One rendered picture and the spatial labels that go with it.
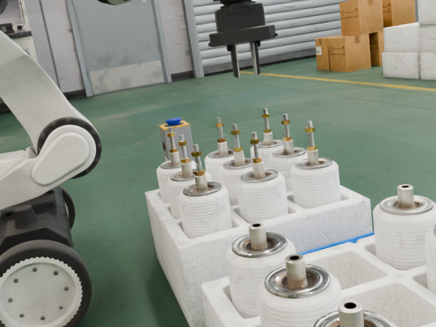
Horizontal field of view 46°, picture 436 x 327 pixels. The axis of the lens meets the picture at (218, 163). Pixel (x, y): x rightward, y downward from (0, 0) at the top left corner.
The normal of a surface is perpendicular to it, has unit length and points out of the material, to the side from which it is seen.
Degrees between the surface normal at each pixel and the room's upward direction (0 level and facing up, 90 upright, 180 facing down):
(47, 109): 90
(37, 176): 90
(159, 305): 0
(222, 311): 0
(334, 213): 90
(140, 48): 90
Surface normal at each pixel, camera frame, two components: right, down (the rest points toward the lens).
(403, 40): -0.92, 0.22
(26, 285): 0.32, 0.20
